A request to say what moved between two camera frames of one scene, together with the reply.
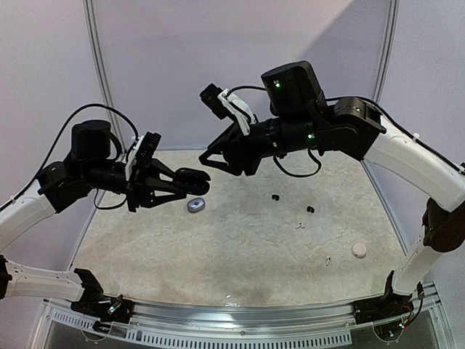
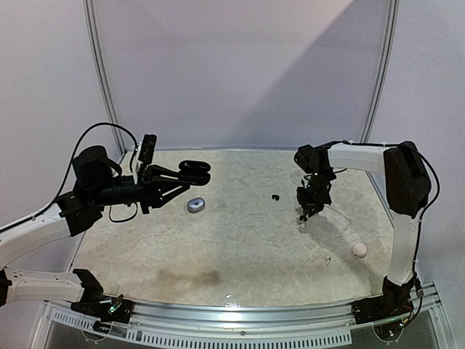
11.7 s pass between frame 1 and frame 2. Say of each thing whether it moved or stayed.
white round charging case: stayed
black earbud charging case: moved
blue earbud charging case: stayed
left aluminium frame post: stayed
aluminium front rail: stayed
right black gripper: moved
